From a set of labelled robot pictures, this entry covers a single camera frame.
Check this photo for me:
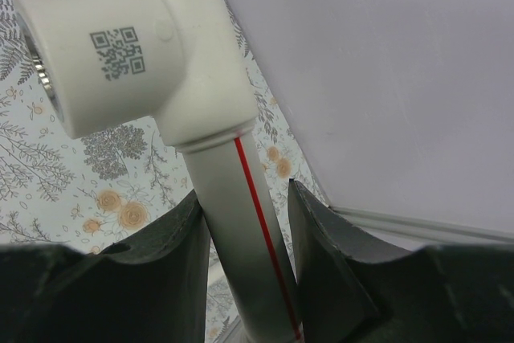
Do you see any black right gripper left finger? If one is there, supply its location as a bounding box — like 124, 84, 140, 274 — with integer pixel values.
1, 193, 210, 342

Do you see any white pipe frame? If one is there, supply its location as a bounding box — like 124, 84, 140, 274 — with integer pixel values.
13, 0, 308, 342

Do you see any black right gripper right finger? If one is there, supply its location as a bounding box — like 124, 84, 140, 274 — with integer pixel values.
288, 180, 513, 342

